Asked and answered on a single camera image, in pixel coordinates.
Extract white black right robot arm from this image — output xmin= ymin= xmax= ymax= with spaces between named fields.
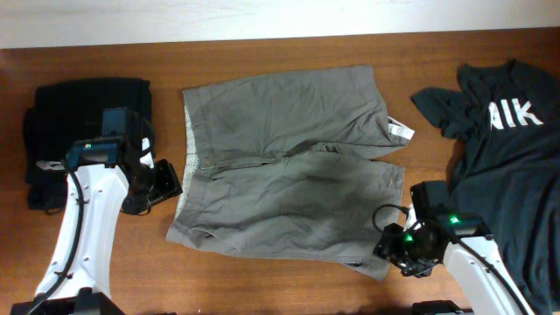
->
xmin=372 ymin=181 xmax=534 ymax=314

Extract dark teal printed t-shirt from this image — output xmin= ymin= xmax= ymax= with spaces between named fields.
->
xmin=411 ymin=59 xmax=559 ymax=314

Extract folded black garment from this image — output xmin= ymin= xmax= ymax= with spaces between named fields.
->
xmin=23 ymin=77 xmax=152 ymax=212

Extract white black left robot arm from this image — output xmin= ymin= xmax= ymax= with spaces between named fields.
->
xmin=10 ymin=108 xmax=183 ymax=315

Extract grey cargo shorts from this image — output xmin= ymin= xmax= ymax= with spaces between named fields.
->
xmin=166 ymin=65 xmax=413 ymax=280

